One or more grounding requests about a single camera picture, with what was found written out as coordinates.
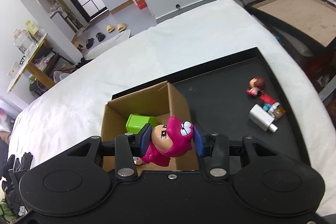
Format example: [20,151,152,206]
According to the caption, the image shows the green cube toy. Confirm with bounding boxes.
[125,114,158,134]

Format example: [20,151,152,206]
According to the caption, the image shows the magenta dinosaur costume figurine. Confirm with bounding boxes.
[141,115,194,167]

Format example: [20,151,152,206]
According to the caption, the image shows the brown cardboard box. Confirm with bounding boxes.
[101,81,198,173]

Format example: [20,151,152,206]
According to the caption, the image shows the white charger plug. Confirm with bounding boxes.
[249,104,278,133]

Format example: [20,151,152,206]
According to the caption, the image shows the red blue small figurine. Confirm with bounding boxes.
[259,93,285,121]

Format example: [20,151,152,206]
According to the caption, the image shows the brown haired girl figurine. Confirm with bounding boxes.
[246,76,266,97]

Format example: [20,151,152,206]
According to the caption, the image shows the black shallow tray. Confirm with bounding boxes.
[112,47,310,165]

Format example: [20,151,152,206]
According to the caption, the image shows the white bed blanket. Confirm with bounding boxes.
[9,0,335,216]

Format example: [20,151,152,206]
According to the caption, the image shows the white floor mat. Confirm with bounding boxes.
[84,30,131,60]

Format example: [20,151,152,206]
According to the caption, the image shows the black slipper right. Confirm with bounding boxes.
[96,32,106,42]

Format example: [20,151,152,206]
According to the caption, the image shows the black slipper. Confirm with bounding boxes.
[96,32,106,42]
[85,38,95,50]

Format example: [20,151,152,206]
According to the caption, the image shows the black slipper left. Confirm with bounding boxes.
[85,38,95,50]

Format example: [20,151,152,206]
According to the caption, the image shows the yellow slipper right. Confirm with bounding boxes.
[116,23,127,32]

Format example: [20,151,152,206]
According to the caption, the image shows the yellow slipper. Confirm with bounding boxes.
[116,23,127,32]
[106,25,115,33]

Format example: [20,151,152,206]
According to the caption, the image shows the yellow slipper left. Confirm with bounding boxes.
[106,25,115,33]

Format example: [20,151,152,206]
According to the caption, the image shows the round white yellow table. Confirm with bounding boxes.
[7,34,56,94]

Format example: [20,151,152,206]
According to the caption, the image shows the clear glass jar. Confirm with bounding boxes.
[13,29,34,54]

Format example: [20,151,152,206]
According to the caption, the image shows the black framed cork board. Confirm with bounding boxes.
[245,0,335,55]

